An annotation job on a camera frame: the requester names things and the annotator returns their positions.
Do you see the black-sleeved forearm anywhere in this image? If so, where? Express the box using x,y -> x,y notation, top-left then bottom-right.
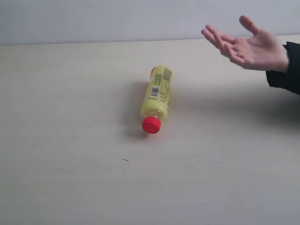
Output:
266,42 -> 300,95

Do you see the yellow bottle red cap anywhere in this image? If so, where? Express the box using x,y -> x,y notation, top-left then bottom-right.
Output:
141,66 -> 173,134

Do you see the open bare hand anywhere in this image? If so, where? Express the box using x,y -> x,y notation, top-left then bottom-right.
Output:
201,15 -> 289,72

